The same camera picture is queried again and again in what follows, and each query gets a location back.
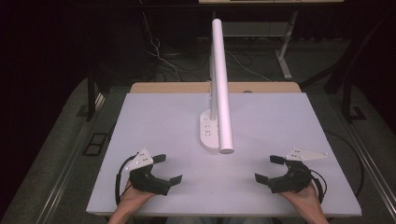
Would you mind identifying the black floor cable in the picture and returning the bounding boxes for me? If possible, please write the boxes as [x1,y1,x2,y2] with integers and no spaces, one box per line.
[323,129,366,200]

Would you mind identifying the metal floor rail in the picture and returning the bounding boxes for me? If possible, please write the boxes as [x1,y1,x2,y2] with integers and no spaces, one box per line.
[334,102,396,216]
[35,91,106,224]

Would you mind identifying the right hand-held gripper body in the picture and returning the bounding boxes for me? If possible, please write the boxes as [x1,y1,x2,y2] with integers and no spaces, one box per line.
[267,146,329,194]

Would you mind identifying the black metal stand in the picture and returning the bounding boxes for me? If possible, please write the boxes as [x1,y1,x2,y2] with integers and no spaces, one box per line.
[323,12,396,123]

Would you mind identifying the white floor cable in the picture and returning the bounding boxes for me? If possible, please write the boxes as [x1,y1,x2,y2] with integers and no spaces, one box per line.
[137,0,184,82]
[225,49,273,83]

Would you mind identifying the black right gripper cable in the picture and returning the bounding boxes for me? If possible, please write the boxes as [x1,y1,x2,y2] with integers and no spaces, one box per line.
[308,169,329,205]

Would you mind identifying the person's right hand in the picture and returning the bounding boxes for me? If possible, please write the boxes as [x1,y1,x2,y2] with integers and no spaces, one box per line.
[278,182,325,217]

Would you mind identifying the white table mat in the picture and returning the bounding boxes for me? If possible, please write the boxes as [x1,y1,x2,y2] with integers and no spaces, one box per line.
[85,91,363,217]

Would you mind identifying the white desk frame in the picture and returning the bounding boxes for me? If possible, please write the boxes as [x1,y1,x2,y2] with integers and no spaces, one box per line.
[198,0,345,81]

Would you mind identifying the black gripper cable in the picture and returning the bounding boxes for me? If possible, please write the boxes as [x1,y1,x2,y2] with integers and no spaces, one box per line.
[308,169,329,205]
[114,154,138,206]

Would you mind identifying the person's left hand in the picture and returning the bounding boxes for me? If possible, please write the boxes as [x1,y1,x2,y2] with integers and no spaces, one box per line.
[116,179,157,214]

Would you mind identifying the white desk lamp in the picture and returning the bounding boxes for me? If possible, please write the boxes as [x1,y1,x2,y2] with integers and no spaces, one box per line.
[199,18,235,155]

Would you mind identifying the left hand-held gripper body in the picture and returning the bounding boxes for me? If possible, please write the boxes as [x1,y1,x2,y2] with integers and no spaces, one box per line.
[123,147,172,197]

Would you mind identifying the black floor socket frame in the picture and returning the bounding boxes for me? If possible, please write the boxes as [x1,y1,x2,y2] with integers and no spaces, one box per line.
[81,132,109,157]

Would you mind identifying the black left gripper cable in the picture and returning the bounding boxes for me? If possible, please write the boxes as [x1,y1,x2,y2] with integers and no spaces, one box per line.
[114,154,138,206]

